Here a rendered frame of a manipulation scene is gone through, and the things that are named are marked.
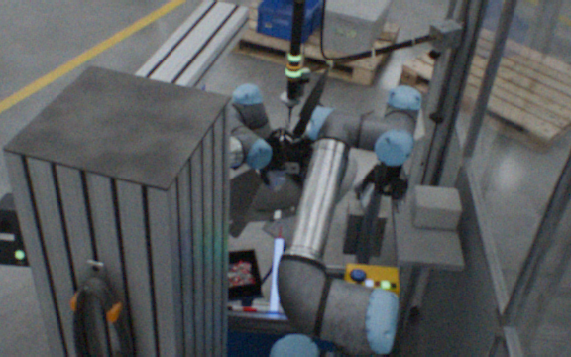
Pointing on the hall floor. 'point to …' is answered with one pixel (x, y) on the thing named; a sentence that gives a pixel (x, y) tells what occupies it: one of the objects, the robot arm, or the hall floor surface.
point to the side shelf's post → (404, 308)
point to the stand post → (368, 230)
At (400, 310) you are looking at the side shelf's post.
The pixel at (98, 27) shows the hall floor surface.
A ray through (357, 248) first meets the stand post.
